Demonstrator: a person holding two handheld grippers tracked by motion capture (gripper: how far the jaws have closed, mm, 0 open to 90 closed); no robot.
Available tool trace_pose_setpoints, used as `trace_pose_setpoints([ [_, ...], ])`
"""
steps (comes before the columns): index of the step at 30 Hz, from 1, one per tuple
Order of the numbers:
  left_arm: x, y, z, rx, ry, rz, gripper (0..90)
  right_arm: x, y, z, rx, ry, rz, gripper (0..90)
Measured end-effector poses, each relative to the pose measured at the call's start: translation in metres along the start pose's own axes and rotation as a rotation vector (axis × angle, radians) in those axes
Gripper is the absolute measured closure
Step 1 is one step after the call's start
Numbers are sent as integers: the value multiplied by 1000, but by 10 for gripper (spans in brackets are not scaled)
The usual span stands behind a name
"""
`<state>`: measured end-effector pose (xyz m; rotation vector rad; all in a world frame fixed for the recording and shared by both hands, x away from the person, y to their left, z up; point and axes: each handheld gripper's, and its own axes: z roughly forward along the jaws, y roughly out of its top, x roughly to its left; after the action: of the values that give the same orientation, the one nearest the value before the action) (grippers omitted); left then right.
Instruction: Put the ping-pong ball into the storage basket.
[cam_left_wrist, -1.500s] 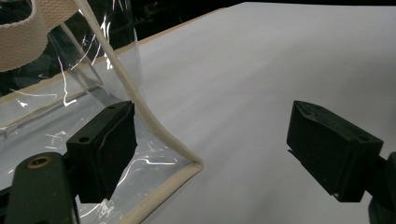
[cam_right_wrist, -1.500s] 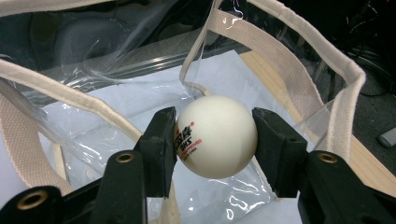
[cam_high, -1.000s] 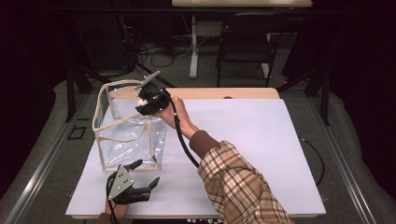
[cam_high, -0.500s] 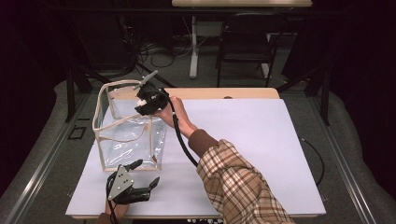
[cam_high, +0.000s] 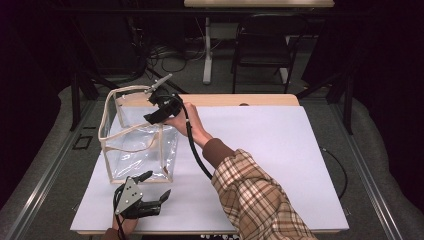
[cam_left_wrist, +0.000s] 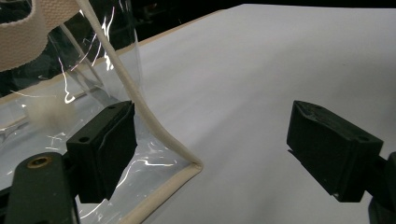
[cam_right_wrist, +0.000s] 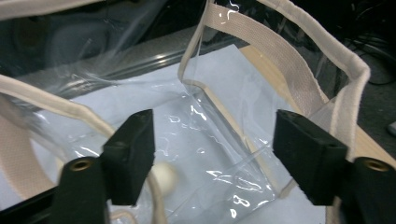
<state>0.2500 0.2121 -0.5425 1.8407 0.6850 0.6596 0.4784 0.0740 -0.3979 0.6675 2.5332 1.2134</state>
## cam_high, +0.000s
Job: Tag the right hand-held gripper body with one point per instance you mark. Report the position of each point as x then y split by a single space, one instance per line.
166 103

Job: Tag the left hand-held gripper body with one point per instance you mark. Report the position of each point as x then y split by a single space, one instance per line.
129 196

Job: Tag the clear plastic bag beige trim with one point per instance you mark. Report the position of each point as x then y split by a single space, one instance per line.
136 150

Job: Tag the person's left hand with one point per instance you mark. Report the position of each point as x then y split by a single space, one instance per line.
125 226

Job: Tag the person's right hand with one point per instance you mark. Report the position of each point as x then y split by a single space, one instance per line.
190 123

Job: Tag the black metal stand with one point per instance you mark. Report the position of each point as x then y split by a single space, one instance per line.
75 100
348 100

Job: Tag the white table mat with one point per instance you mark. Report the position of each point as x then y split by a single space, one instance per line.
266 150

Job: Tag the black folding chair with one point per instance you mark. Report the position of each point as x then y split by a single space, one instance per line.
263 43

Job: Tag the white desk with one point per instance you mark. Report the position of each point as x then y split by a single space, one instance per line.
258 3

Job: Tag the black floor socket frame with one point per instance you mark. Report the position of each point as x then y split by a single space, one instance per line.
82 142

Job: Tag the grey metal floor rail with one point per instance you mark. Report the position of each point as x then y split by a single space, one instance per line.
366 176
43 176

